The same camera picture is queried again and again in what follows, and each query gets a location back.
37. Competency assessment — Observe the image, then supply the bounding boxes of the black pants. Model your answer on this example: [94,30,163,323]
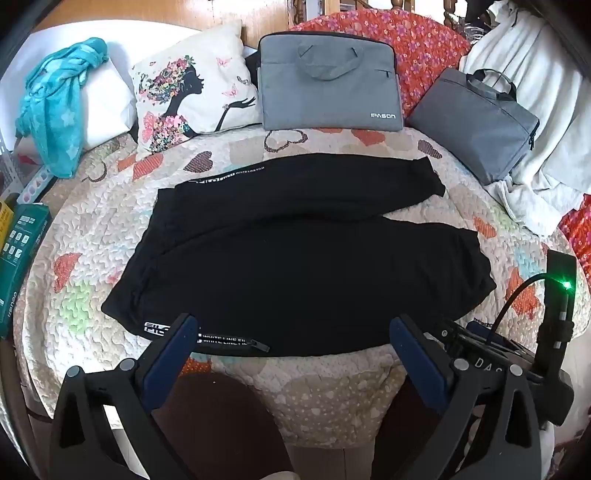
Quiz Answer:
[100,154,497,358]

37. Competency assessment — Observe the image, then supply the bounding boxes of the grey laptop bag white print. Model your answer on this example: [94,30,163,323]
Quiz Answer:
[256,33,406,132]

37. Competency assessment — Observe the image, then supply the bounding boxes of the white pillow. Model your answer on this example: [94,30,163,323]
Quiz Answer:
[0,23,139,153]

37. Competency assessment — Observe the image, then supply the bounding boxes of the black cable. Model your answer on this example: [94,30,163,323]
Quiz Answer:
[487,272,561,335]

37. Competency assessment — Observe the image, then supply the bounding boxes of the red floral pillow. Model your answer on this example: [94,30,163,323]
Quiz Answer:
[288,7,591,282]

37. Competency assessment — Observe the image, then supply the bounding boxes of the teal cloth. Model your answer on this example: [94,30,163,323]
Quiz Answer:
[15,37,110,180]

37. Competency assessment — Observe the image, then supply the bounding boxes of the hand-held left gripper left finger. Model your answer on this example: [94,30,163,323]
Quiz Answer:
[48,314,201,480]

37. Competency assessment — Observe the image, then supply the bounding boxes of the green box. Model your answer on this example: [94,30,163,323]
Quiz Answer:
[0,203,51,340]

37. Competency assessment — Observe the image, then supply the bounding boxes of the plain grey laptop bag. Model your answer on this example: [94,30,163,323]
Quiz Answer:
[406,68,541,185]

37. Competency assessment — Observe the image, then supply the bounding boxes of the heart print quilted bedspread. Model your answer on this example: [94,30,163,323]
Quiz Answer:
[14,124,587,448]

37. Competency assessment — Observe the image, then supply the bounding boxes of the wooden stair railing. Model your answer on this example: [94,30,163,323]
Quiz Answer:
[390,0,467,24]

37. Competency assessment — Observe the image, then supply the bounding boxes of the yellow red box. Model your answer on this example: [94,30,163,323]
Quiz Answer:
[0,200,16,252]

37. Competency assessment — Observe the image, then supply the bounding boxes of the white metal shelf rack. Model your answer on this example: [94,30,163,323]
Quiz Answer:
[0,131,24,204]

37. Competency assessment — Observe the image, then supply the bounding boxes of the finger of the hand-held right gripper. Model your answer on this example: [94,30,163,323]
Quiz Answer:
[436,316,521,354]

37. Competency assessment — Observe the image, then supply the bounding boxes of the white blanket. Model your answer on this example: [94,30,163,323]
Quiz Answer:
[457,0,591,236]

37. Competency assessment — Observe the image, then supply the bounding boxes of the floral silhouette print pillow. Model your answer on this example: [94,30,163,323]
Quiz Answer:
[131,21,259,162]

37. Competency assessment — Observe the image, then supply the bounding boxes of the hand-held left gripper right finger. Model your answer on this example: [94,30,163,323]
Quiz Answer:
[389,314,543,480]

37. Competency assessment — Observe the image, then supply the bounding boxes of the person's right leg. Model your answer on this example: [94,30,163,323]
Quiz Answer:
[373,381,446,480]

